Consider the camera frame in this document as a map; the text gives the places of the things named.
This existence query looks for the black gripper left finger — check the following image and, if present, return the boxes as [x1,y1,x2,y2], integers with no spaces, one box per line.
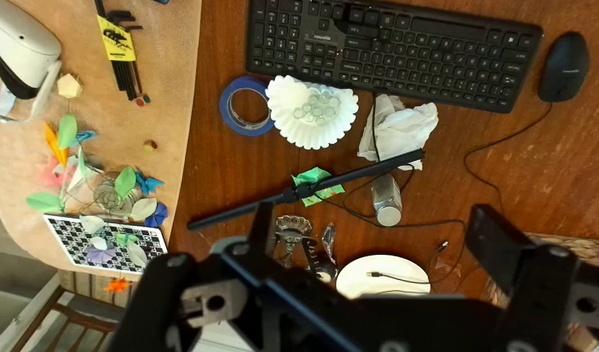
[108,251,198,352]

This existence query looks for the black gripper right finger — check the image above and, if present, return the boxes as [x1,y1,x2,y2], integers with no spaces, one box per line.
[466,202,577,352]

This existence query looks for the black computer mouse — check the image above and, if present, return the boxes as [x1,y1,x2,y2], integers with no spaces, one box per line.
[538,30,589,101]

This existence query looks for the black computer keyboard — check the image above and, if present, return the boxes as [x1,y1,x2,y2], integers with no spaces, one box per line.
[247,0,542,112]

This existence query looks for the white oval plate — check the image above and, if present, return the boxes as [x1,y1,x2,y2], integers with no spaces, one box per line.
[335,253,433,298]

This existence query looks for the clear plastic bottle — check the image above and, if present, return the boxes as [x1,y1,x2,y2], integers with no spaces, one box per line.
[372,173,401,226]

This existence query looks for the long black rod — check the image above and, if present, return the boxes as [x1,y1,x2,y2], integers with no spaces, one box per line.
[186,148,425,230]

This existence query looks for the crumpled white cloth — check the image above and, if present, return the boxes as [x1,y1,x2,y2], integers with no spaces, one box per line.
[356,93,438,161]

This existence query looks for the green paper scrap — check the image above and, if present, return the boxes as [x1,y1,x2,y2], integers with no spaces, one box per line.
[292,165,344,206]

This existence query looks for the blue masking tape roll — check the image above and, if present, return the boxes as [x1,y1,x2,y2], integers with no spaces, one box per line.
[219,75,274,136]

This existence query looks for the white paper coffee filters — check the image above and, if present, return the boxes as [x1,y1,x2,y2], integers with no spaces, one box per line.
[264,73,358,150]

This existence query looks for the black hex key set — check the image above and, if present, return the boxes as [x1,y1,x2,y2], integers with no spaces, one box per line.
[94,0,151,105]

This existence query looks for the black mouse cable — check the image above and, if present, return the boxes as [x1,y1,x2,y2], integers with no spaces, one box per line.
[462,99,554,210]

